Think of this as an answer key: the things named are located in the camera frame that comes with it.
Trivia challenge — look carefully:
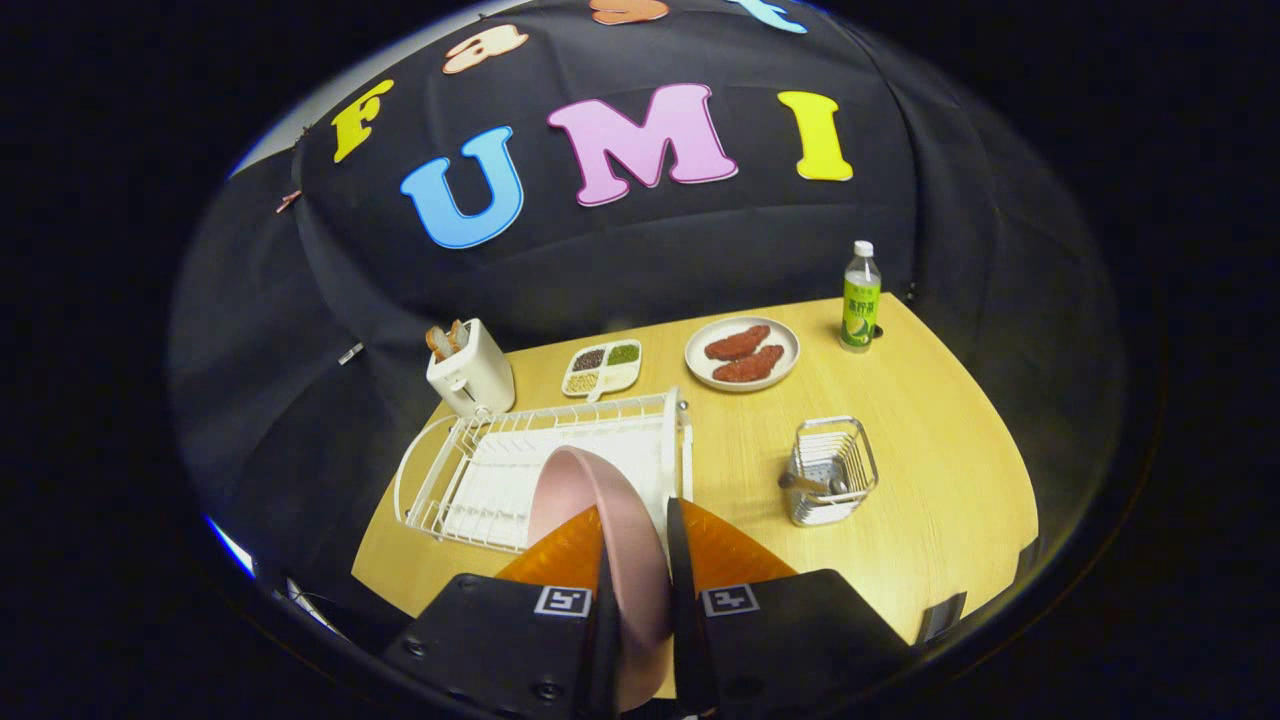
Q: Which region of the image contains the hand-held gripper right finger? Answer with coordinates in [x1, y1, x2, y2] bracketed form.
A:
[666, 497, 916, 716]

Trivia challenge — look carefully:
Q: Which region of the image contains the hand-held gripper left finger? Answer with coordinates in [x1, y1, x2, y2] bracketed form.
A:
[385, 505, 621, 716]

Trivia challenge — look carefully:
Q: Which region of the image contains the green label plastic bottle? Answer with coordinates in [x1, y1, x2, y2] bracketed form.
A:
[839, 240, 883, 353]

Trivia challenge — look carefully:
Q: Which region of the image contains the metal spoon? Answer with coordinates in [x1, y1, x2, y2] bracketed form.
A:
[778, 472, 851, 498]

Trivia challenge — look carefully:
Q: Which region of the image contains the white wire dish rack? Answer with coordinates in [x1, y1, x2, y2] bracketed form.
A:
[394, 388, 694, 554]

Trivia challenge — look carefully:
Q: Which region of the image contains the red meat piece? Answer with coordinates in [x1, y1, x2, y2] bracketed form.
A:
[711, 345, 786, 384]
[704, 324, 772, 361]

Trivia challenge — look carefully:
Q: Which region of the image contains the white toaster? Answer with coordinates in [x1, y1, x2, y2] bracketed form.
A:
[426, 318, 517, 418]

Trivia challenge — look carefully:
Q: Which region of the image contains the white divided seed dish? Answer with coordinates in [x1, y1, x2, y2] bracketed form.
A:
[561, 339, 643, 402]

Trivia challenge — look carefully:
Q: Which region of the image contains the pink plate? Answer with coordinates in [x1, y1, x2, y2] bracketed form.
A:
[527, 446, 673, 713]

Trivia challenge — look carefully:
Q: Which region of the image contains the black backdrop cloth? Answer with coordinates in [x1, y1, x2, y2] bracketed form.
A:
[165, 0, 1131, 641]

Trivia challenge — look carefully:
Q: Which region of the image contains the white plate with meat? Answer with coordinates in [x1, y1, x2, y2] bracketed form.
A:
[684, 316, 801, 393]

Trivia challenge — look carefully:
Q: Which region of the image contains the silver wire basket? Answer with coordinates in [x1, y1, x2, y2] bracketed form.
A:
[786, 416, 880, 528]

